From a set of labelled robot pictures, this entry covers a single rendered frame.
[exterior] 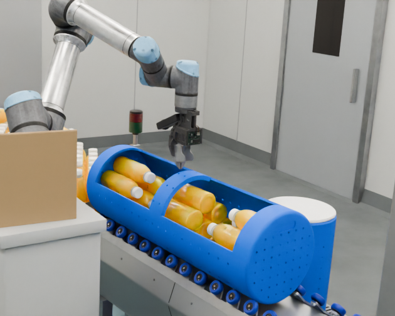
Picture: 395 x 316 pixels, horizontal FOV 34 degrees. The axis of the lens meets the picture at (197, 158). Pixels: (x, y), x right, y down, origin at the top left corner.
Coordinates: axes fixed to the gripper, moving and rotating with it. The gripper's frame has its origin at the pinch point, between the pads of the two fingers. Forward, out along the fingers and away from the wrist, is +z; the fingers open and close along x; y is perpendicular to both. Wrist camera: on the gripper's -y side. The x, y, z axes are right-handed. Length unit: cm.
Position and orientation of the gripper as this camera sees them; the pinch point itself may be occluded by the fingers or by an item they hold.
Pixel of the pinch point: (179, 164)
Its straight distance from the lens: 221.3
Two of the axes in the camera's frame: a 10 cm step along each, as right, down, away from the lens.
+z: -0.6, 9.6, 2.6
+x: 7.7, -1.2, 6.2
